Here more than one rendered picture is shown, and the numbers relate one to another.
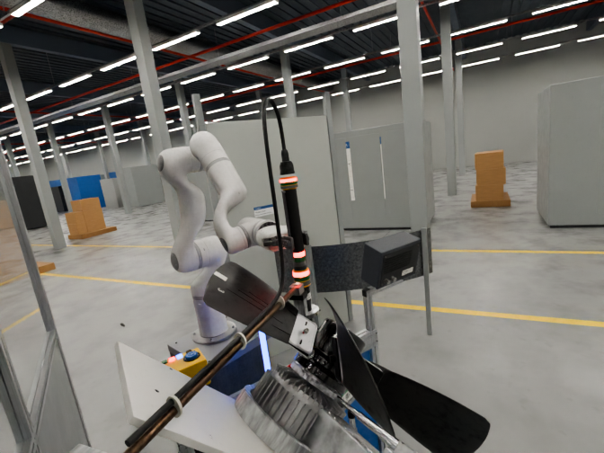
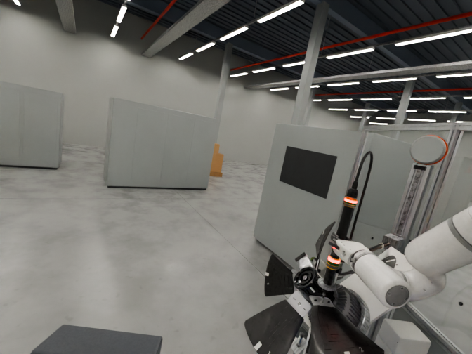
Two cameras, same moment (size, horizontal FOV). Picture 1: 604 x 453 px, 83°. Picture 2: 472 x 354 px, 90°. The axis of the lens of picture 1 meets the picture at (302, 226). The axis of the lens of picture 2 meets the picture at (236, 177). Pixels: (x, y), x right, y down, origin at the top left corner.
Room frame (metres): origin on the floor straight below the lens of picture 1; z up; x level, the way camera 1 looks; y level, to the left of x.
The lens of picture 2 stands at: (1.82, 0.02, 1.79)
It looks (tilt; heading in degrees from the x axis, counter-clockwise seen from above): 11 degrees down; 207
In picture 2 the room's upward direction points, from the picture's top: 11 degrees clockwise
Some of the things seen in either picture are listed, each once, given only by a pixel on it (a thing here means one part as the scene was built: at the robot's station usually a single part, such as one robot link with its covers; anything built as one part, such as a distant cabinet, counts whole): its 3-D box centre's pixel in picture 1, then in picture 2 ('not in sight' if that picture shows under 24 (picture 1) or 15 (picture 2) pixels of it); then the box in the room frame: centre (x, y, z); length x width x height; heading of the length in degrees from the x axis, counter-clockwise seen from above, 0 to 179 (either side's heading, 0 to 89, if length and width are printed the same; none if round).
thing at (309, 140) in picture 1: (286, 226); not in sight; (2.88, 0.13, 1.10); 1.21 x 0.05 x 2.20; 121
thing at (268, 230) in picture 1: (276, 235); (354, 253); (0.94, 0.07, 1.46); 0.11 x 0.10 x 0.07; 31
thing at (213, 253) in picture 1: (208, 264); not in sight; (1.41, 0.42, 1.27); 0.19 x 0.12 x 0.24; 133
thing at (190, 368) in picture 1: (181, 376); not in sight; (1.01, 0.46, 1.02); 0.16 x 0.10 x 0.11; 121
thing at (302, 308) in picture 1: (303, 297); (331, 274); (0.84, 0.02, 1.31); 0.09 x 0.07 x 0.10; 156
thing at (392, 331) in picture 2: not in sight; (401, 335); (0.39, 0.42, 0.92); 0.17 x 0.16 x 0.11; 121
